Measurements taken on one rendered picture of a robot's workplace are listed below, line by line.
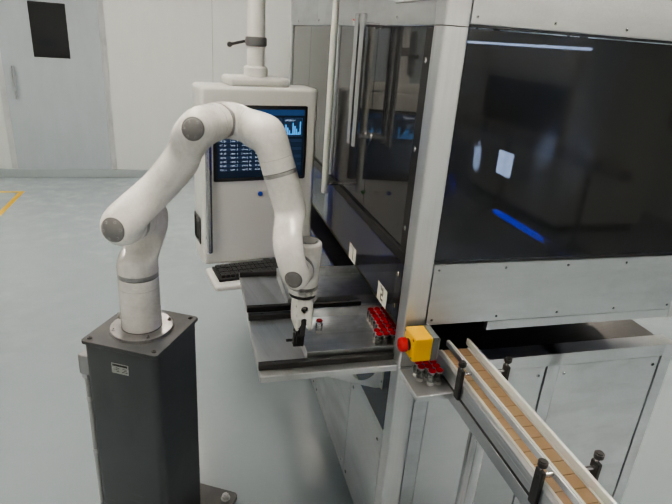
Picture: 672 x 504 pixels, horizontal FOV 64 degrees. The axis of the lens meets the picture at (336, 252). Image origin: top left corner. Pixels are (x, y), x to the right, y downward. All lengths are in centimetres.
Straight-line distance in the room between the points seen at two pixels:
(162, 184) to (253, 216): 89
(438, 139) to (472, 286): 44
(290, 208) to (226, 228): 97
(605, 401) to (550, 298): 53
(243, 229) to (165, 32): 464
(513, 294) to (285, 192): 72
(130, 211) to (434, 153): 83
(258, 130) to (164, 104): 548
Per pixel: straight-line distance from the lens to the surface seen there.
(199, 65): 681
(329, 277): 211
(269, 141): 139
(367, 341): 171
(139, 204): 157
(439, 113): 137
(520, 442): 137
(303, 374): 155
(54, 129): 705
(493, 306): 164
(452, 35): 136
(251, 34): 232
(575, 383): 199
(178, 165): 151
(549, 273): 169
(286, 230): 140
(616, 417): 221
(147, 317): 175
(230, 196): 232
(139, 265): 168
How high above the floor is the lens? 176
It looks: 22 degrees down
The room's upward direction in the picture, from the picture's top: 4 degrees clockwise
